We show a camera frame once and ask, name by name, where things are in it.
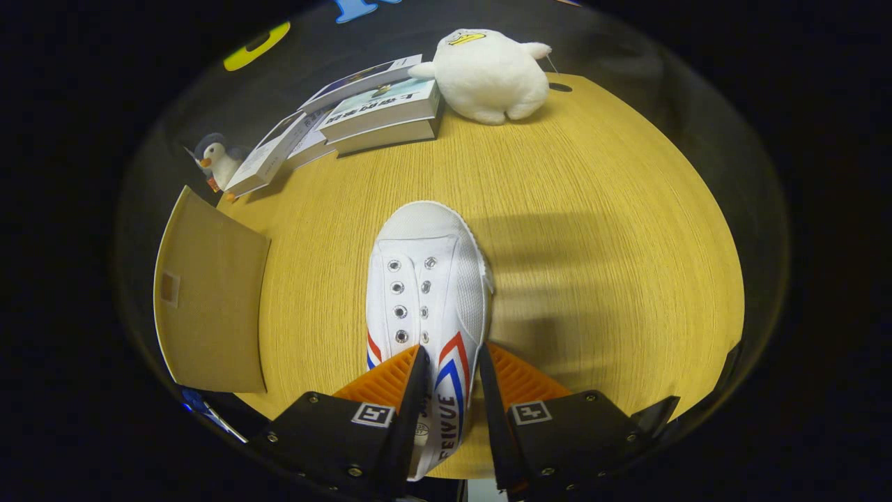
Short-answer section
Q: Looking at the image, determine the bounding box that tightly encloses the white canvas shoe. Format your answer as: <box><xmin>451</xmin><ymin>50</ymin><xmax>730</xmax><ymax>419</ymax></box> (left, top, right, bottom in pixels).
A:
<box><xmin>365</xmin><ymin>201</ymin><xmax>494</xmax><ymax>482</ymax></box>

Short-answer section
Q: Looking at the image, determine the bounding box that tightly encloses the thick white book teal cover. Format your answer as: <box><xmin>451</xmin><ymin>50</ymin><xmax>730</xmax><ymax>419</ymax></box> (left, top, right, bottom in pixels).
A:
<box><xmin>317</xmin><ymin>78</ymin><xmax>443</xmax><ymax>144</ymax></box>

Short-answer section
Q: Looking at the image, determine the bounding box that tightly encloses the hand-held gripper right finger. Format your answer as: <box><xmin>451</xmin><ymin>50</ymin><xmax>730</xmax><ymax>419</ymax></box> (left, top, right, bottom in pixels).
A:
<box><xmin>477</xmin><ymin>342</ymin><xmax>647</xmax><ymax>499</ymax></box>

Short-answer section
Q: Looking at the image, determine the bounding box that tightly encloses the grey penguin plush toy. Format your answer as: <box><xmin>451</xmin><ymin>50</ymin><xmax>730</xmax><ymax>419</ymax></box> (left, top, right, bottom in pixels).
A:
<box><xmin>185</xmin><ymin>132</ymin><xmax>245</xmax><ymax>203</ymax></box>

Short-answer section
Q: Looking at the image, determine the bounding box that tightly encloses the blue plastic object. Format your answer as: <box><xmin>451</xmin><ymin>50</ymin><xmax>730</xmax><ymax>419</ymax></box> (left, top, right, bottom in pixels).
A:
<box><xmin>180</xmin><ymin>388</ymin><xmax>248</xmax><ymax>443</ymax></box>

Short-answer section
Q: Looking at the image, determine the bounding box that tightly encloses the book with blue picture cover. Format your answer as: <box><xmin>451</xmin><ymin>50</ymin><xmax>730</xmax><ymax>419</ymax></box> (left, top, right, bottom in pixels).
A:
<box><xmin>300</xmin><ymin>54</ymin><xmax>424</xmax><ymax>114</ymax></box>

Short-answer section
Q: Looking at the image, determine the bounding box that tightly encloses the white duck plush toy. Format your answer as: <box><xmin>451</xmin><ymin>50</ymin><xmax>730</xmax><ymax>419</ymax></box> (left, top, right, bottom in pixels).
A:
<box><xmin>408</xmin><ymin>28</ymin><xmax>553</xmax><ymax>126</ymax></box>

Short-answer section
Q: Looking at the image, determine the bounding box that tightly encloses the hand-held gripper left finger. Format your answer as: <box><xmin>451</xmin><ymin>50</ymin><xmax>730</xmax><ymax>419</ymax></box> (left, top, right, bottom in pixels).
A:
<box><xmin>251</xmin><ymin>344</ymin><xmax>433</xmax><ymax>499</ymax></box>

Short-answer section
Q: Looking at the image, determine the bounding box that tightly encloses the beige fabric storage box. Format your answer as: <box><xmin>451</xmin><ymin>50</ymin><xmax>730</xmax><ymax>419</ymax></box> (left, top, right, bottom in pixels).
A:
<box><xmin>153</xmin><ymin>185</ymin><xmax>271</xmax><ymax>395</ymax></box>

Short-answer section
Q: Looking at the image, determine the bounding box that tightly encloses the thin white book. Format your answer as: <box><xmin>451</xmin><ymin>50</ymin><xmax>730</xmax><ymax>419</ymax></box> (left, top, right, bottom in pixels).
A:
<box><xmin>286</xmin><ymin>112</ymin><xmax>337</xmax><ymax>170</ymax></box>

